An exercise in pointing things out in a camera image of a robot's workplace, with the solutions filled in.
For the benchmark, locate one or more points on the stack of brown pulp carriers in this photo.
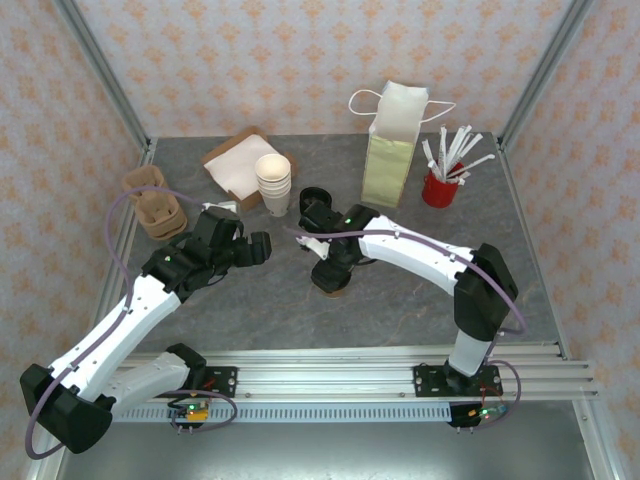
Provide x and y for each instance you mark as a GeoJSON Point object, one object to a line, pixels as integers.
{"type": "Point", "coordinates": [160, 220]}

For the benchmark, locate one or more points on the stack of black cup lids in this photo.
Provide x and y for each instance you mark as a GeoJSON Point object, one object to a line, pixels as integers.
{"type": "Point", "coordinates": [316, 196]}

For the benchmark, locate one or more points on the grey sheet metal panel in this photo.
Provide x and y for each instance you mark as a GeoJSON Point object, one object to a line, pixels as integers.
{"type": "Point", "coordinates": [325, 450]}

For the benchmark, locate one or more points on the black plastic cup lid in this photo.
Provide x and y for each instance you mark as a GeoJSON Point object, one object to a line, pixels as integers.
{"type": "Point", "coordinates": [327, 286]}

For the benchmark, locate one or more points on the aluminium frame post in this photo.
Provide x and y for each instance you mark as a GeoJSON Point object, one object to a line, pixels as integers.
{"type": "Point", "coordinates": [542, 75]}
{"type": "Point", "coordinates": [107, 75]}

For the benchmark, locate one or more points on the brown cardboard napkin box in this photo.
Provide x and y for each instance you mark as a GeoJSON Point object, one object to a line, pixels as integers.
{"type": "Point", "coordinates": [247, 201]}

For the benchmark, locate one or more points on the stack of white paper cups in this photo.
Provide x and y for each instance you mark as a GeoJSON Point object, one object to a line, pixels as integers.
{"type": "Point", "coordinates": [275, 195]}

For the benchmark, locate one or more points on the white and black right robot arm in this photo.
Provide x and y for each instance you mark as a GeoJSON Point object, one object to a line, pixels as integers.
{"type": "Point", "coordinates": [415, 255]}

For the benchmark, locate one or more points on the stack of white napkins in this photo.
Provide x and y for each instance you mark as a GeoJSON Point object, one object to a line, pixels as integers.
{"type": "Point", "coordinates": [235, 170]}

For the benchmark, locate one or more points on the brown paper coffee cup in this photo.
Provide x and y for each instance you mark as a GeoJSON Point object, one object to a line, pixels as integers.
{"type": "Point", "coordinates": [336, 294]}

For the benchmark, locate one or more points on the red straw holder cup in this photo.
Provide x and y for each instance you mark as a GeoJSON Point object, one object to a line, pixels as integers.
{"type": "Point", "coordinates": [440, 192]}

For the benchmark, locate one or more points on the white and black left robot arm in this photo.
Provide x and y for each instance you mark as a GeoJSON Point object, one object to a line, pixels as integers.
{"type": "Point", "coordinates": [125, 325]}

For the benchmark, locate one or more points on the wide aluminium mounting rail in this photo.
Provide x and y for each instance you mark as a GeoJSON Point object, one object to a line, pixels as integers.
{"type": "Point", "coordinates": [325, 375]}

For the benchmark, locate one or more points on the aluminium table side rail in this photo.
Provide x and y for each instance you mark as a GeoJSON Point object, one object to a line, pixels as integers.
{"type": "Point", "coordinates": [111, 292]}
{"type": "Point", "coordinates": [532, 250]}

